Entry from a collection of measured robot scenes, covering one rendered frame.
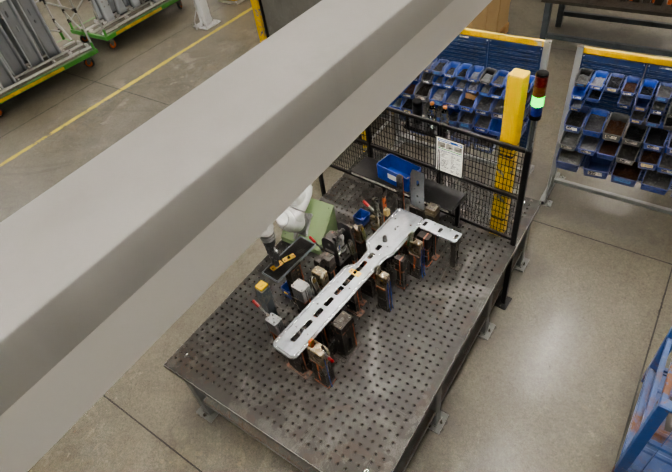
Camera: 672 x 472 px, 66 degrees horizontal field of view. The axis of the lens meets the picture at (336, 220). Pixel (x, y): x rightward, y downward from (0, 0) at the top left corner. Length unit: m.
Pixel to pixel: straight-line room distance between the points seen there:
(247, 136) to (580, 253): 4.62
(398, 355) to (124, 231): 3.01
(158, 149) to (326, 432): 2.79
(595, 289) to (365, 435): 2.45
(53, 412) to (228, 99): 0.29
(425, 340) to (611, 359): 1.55
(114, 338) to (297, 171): 0.23
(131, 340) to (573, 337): 4.11
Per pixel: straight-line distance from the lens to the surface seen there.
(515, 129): 3.39
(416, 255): 3.51
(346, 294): 3.26
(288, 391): 3.32
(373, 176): 3.99
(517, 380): 4.12
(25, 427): 0.43
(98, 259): 0.39
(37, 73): 9.29
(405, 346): 3.37
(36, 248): 0.42
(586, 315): 4.56
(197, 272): 0.46
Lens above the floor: 3.57
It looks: 44 degrees down
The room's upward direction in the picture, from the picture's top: 10 degrees counter-clockwise
